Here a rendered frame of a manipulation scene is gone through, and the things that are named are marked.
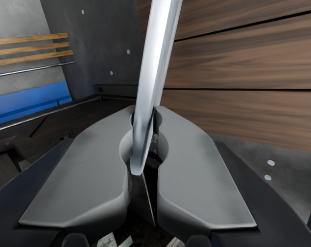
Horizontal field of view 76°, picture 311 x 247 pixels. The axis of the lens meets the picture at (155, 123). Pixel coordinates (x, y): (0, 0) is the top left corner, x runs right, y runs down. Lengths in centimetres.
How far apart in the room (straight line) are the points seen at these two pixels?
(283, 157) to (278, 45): 52
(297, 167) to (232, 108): 47
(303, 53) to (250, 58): 7
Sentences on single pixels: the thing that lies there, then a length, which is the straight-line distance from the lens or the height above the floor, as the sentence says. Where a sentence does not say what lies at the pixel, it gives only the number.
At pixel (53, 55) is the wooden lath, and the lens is 167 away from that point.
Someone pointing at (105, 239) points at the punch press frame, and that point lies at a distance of 74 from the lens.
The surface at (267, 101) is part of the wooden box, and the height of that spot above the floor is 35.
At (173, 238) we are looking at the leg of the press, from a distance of 91.
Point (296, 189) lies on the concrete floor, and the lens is 86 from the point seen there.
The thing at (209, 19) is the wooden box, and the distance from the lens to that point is 37.
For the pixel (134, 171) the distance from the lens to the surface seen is 16.
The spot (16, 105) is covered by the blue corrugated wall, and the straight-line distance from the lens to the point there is 189.
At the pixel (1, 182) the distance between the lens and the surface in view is 69.
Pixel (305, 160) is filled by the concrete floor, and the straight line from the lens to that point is 79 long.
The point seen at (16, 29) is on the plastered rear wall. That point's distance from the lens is 197.
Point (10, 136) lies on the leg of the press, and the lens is 96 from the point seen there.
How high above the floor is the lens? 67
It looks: 38 degrees down
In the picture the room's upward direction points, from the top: 117 degrees counter-clockwise
